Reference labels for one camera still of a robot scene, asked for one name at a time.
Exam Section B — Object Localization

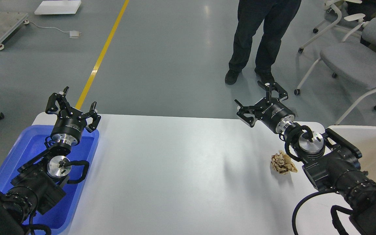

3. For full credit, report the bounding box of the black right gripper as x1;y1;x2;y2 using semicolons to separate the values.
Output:
234;81;295;134

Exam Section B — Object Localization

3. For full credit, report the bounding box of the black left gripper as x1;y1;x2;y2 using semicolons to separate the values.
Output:
46;86;101;146

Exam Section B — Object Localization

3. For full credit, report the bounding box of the brown paper ball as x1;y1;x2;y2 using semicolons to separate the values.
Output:
271;150;298;175

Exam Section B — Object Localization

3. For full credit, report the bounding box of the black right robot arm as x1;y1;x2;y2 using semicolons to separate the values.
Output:
236;81;376;235

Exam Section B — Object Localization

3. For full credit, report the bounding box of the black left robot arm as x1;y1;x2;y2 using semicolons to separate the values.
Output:
0;87;101;235

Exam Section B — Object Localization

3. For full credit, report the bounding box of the person in dark trousers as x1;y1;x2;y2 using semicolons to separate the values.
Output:
225;0;302;86

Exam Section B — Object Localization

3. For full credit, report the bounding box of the white flat board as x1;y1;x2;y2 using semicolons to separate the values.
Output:
34;0;82;15

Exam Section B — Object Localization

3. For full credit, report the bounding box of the blue plastic bin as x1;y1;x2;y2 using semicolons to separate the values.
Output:
0;125;100;230

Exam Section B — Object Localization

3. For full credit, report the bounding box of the grey chair near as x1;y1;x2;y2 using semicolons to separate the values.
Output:
294;13;376;125

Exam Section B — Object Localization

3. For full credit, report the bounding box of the grey chair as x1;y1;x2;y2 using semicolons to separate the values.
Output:
294;13;376;125
298;0;376;53

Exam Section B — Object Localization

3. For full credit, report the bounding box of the white plastic bin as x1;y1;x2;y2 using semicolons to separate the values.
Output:
329;125;376;182

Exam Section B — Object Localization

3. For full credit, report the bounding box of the grey chair far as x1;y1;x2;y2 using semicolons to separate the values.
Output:
298;0;376;53

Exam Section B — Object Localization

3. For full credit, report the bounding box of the white power adapter with cable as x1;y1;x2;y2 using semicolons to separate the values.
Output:
23;20;82;39

